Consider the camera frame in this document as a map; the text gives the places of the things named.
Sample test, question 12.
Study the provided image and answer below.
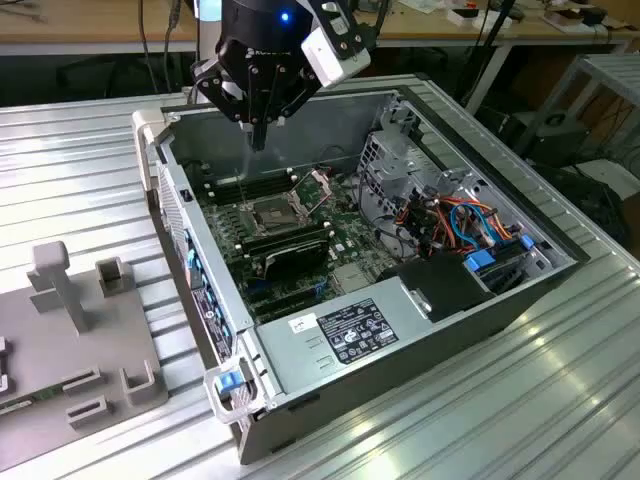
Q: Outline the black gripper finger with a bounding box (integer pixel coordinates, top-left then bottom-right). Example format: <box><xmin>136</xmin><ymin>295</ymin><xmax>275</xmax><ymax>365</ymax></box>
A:
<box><xmin>258</xmin><ymin>64</ymin><xmax>322</xmax><ymax>151</ymax></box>
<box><xmin>192</xmin><ymin>55</ymin><xmax>261</xmax><ymax>151</ymax></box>

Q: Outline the metal socket cover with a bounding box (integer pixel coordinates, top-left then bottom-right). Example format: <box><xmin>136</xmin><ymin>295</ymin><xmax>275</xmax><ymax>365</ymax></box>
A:
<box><xmin>289</xmin><ymin>168</ymin><xmax>335</xmax><ymax>217</ymax></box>

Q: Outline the thin wire locking lever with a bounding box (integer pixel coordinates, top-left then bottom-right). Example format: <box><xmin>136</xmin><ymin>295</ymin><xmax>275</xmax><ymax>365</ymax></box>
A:
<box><xmin>233</xmin><ymin>167</ymin><xmax>249</xmax><ymax>207</ymax></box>

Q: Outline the CPU socket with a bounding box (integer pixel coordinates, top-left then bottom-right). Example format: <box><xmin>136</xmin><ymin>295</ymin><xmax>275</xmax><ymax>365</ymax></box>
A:
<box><xmin>238</xmin><ymin>192</ymin><xmax>307</xmax><ymax>240</ymax></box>

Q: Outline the black RAM slot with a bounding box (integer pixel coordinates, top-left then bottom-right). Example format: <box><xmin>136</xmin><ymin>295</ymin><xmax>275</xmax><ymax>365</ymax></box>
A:
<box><xmin>235</xmin><ymin>222</ymin><xmax>335</xmax><ymax>251</ymax></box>
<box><xmin>201</xmin><ymin>167</ymin><xmax>292</xmax><ymax>189</ymax></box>
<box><xmin>212</xmin><ymin>185</ymin><xmax>301</xmax><ymax>207</ymax></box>
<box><xmin>208</xmin><ymin>179</ymin><xmax>298</xmax><ymax>201</ymax></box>
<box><xmin>240</xmin><ymin>229</ymin><xmax>335</xmax><ymax>259</ymax></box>
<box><xmin>204</xmin><ymin>173</ymin><xmax>295</xmax><ymax>195</ymax></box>

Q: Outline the silver metal drive cage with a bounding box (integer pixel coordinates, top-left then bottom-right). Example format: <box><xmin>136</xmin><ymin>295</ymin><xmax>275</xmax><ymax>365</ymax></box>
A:
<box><xmin>357</xmin><ymin>127</ymin><xmax>481</xmax><ymax>241</ymax></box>

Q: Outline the wooden desk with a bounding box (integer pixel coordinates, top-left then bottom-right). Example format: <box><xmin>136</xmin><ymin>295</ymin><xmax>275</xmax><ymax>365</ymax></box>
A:
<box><xmin>372</xmin><ymin>0</ymin><xmax>635</xmax><ymax>119</ymax></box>
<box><xmin>0</xmin><ymin>0</ymin><xmax>201</xmax><ymax>57</ymax></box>

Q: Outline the green motherboard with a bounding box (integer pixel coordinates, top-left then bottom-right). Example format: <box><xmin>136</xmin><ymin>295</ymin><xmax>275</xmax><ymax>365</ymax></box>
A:
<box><xmin>192</xmin><ymin>162</ymin><xmax>404</xmax><ymax>324</ymax></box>

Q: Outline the black graphics card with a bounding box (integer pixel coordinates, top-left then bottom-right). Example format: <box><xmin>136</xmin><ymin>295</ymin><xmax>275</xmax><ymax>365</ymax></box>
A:
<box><xmin>259</xmin><ymin>238</ymin><xmax>331</xmax><ymax>282</ymax></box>

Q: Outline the white box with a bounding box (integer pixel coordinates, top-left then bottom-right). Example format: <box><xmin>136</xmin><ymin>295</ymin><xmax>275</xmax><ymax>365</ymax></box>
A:
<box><xmin>446</xmin><ymin>7</ymin><xmax>482</xmax><ymax>27</ymax></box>

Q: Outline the silver chipset heatsink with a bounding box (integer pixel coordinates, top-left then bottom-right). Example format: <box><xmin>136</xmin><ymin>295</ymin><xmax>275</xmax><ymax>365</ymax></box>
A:
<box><xmin>333</xmin><ymin>263</ymin><xmax>374</xmax><ymax>296</ymax></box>

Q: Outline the black plastic shroud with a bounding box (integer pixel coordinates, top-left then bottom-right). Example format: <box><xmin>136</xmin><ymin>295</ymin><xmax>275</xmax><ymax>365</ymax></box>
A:
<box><xmin>377</xmin><ymin>252</ymin><xmax>499</xmax><ymax>324</ymax></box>

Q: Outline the blue disk carrier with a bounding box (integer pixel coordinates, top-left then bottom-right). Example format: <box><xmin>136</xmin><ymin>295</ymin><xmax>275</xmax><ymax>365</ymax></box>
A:
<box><xmin>462</xmin><ymin>234</ymin><xmax>535</xmax><ymax>297</ymax></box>

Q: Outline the black box device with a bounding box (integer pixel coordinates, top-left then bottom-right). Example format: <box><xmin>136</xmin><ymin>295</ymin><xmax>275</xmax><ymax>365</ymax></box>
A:
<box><xmin>509</xmin><ymin>112</ymin><xmax>590</xmax><ymax>169</ymax></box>

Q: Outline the grey power supply unit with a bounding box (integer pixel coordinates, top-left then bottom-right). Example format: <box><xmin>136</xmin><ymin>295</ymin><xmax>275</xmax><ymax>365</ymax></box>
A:
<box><xmin>253</xmin><ymin>277</ymin><xmax>436</xmax><ymax>396</ymax></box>

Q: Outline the open grey PC case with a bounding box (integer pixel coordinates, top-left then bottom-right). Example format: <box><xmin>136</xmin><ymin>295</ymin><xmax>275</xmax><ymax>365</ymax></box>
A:
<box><xmin>130</xmin><ymin>85</ymin><xmax>593</xmax><ymax>466</ymax></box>

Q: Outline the black flat panel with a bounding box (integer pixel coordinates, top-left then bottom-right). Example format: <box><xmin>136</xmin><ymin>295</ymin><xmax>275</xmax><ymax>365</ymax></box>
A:
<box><xmin>530</xmin><ymin>162</ymin><xmax>632</xmax><ymax>247</ymax></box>

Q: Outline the grey plastic parts rack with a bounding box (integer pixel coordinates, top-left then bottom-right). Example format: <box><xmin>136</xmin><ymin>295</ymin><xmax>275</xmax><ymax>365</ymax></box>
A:
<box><xmin>0</xmin><ymin>240</ymin><xmax>171</xmax><ymax>454</ymax></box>

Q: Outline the grey slatted metal table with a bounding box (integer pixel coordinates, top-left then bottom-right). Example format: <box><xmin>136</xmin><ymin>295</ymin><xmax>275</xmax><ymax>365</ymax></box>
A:
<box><xmin>512</xmin><ymin>52</ymin><xmax>640</xmax><ymax>161</ymax></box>

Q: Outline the green RAM stick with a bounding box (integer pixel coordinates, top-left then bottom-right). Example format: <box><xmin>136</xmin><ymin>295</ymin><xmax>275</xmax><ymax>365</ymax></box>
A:
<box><xmin>0</xmin><ymin>383</ymin><xmax>69</xmax><ymax>416</ymax></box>

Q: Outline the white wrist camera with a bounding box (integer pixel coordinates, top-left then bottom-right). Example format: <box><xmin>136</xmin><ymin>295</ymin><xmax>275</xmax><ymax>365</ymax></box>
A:
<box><xmin>299</xmin><ymin>0</ymin><xmax>374</xmax><ymax>91</ymax></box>

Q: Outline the black looped cable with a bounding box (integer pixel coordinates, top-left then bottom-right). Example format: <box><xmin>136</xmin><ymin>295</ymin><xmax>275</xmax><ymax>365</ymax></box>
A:
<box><xmin>355</xmin><ymin>168</ymin><xmax>404</xmax><ymax>261</ymax></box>

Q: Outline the orange wire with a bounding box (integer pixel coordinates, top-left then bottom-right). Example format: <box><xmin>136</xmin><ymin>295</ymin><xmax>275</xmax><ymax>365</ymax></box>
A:
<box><xmin>394</xmin><ymin>194</ymin><xmax>476</xmax><ymax>256</ymax></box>

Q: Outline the blue wire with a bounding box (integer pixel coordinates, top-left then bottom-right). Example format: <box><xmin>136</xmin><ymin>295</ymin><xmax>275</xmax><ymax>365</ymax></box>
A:
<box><xmin>448</xmin><ymin>198</ymin><xmax>501</xmax><ymax>247</ymax></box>

